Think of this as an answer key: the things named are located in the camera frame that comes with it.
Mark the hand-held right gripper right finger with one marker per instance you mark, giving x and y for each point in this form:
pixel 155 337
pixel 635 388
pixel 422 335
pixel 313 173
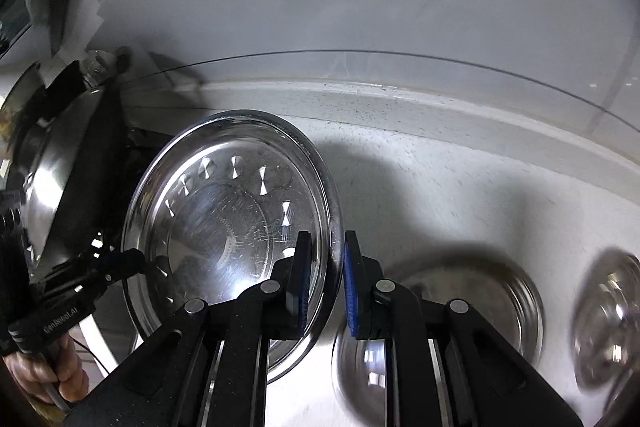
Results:
pixel 352 289

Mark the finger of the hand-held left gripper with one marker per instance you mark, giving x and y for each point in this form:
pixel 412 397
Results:
pixel 107 267

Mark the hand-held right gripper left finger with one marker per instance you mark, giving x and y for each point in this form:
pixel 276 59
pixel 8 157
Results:
pixel 302 279

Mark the dimpled stainless steel plate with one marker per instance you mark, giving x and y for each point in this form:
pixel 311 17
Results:
pixel 225 217

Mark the person's left hand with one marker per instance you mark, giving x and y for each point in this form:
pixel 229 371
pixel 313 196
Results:
pixel 30 374

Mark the stainless steel wok lid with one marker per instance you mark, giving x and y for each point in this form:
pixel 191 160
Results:
pixel 45 187

